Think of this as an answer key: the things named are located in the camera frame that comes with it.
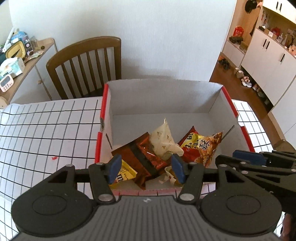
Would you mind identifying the white upper cabinet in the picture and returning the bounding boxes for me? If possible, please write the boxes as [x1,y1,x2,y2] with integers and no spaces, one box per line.
[262,0,296,24]

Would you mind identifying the white lower cabinet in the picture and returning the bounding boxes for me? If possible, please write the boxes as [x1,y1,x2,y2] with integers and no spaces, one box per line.
[240,28,296,107]

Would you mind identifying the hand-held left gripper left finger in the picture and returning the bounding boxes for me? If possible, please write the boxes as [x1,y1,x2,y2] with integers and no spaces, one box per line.
[45,154,122,205]

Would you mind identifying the black hanging hat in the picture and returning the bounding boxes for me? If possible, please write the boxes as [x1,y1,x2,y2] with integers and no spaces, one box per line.
[245,0,260,13]

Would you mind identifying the person's right hand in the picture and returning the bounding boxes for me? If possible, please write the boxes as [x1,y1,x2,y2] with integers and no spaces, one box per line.
[280,213,296,241]

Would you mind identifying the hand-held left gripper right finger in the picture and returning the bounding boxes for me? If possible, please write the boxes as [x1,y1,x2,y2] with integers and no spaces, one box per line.
[171,154,251,205]

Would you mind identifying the blue round tin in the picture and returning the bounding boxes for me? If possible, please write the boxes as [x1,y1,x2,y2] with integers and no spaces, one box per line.
[11,31,30,43]

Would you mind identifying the small clear snack wrapper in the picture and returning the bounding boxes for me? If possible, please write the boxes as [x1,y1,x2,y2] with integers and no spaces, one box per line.
[159,166,184,187]

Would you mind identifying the pink digital timer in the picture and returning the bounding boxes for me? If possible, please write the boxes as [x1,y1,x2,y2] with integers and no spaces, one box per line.
[0,77,15,92]

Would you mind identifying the brown wooden chair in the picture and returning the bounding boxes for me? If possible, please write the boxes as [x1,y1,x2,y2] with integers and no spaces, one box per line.
[46,36,122,100]

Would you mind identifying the wooden side table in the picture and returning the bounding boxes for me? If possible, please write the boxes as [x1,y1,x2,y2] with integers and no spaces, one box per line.
[0,38,59,109]

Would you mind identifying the white rounded cabinet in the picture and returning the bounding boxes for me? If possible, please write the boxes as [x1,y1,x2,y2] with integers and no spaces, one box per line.
[268,76,296,139]

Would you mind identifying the tissue pack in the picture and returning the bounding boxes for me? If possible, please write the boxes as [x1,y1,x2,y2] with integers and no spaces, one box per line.
[0,58,26,78]

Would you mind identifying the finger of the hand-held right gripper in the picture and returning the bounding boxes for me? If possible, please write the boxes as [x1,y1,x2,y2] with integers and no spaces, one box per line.
[215,155,273,176]
[232,150,278,164]

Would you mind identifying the dark jar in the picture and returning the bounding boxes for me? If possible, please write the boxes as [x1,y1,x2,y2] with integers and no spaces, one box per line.
[24,37,36,56]

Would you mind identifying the cream bread packet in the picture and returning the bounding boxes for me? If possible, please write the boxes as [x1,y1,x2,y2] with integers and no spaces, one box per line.
[149,118,185,161]

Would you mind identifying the white tube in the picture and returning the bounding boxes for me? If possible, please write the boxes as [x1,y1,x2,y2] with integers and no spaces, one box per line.
[1,27,15,53]

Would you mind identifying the yellow candy packet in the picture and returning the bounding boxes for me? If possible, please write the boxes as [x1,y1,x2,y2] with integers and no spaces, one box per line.
[108,159,136,189]

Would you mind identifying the copper foil snack packet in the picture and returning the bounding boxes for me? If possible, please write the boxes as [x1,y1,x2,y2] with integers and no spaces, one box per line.
[111,132,172,190]

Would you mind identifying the red orange chip packet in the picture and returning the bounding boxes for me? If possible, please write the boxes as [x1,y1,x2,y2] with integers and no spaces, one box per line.
[178,126,224,168]

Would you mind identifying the yellow box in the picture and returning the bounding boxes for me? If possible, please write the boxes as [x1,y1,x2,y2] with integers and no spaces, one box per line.
[5,42,26,59]

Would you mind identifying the red cardboard box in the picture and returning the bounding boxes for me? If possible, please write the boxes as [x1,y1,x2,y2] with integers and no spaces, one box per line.
[94,79,255,197]

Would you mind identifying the white bench cabinet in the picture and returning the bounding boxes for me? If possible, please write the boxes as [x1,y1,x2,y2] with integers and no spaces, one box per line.
[221,38,249,67]

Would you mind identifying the dark shoes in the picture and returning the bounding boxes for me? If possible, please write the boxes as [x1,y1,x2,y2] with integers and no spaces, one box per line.
[217,58,230,70]

